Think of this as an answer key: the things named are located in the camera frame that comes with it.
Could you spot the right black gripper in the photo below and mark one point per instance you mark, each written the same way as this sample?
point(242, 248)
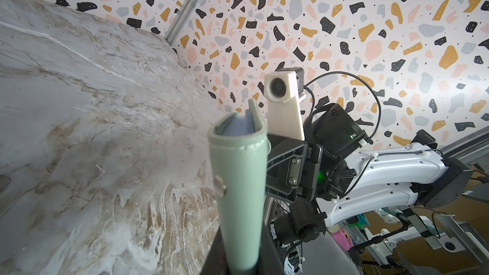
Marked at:
point(300, 170)

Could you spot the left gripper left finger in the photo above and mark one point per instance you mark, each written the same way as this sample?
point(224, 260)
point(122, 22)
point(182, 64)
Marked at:
point(216, 261)

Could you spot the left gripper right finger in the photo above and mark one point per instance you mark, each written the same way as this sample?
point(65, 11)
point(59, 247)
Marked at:
point(270, 260)

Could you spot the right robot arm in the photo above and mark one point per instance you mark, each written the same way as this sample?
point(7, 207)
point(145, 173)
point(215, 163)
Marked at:
point(412, 175)

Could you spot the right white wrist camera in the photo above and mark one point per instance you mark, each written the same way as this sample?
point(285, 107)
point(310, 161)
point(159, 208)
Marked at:
point(284, 89)

